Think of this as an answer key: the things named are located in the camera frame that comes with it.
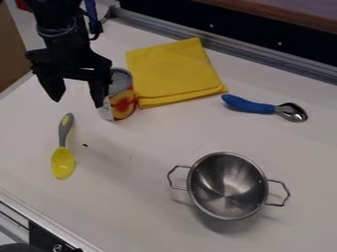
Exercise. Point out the silver pot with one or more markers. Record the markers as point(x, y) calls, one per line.
point(227, 185)

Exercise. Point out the red and yellow can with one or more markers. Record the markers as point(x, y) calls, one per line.
point(119, 98)

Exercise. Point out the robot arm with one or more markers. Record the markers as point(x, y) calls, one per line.
point(57, 13)

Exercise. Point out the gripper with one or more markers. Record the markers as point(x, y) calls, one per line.
point(66, 54)

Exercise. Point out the cardboard box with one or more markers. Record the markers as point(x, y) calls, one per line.
point(12, 52)

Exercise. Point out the yellow cloth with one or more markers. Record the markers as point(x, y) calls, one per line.
point(173, 70)

